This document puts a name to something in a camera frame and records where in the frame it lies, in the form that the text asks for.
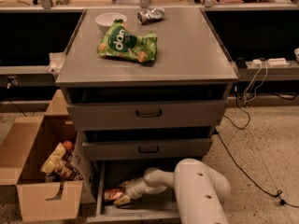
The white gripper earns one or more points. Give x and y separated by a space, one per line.
135 188

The red coke can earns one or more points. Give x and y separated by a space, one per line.
112 194

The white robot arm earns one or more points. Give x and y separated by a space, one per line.
199 191

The grey bottom drawer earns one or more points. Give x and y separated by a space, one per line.
149 209

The grey drawer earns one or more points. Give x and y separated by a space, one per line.
148 149
149 209
146 115

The grey top drawer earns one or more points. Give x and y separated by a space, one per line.
146 115

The grey middle drawer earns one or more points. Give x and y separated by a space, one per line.
148 149

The grey drawer cabinet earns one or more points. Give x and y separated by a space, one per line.
190 66

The brown snack packet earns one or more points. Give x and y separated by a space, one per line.
64 168

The orange fruit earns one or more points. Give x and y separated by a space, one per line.
68 145

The yellow snack bag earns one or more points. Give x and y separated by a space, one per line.
55 156

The open cardboard box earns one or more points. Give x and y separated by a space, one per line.
29 142

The green chip bag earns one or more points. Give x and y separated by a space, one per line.
118 42

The white bowl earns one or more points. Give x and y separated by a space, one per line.
104 21

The crumpled silver foil bag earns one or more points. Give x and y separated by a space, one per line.
150 14

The white power strip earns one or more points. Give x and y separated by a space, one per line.
277 62

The white charger with cable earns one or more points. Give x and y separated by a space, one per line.
250 92

